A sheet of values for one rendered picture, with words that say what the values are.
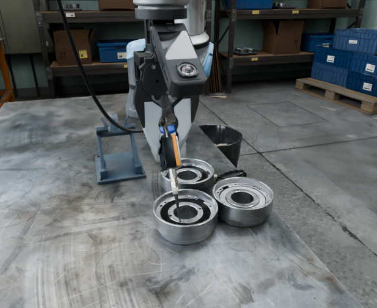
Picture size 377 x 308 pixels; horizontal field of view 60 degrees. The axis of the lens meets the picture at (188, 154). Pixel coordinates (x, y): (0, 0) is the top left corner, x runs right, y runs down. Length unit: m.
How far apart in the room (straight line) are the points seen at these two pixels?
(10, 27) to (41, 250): 3.88
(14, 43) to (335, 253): 3.79
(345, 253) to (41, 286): 1.57
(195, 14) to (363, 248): 1.43
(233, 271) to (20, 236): 0.34
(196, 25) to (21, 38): 3.48
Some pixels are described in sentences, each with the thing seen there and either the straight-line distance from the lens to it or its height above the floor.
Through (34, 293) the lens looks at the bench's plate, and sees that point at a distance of 0.50.
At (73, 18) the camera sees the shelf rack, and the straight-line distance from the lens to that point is 3.90.
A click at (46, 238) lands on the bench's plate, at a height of 0.80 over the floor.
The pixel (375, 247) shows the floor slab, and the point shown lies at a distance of 1.97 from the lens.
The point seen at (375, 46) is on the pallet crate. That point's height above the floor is 0.66.
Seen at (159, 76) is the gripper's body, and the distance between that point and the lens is 0.47.
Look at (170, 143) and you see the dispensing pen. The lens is 0.50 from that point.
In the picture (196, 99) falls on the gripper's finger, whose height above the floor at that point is 1.01.
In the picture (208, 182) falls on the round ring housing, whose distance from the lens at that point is 0.62.
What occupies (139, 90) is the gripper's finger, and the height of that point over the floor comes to 1.03.
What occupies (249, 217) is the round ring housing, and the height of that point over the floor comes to 0.82.
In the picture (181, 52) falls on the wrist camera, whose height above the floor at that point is 1.08.
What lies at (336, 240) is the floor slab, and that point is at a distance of 1.93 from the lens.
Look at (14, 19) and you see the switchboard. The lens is 4.31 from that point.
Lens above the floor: 1.15
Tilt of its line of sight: 26 degrees down
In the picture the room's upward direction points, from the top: straight up
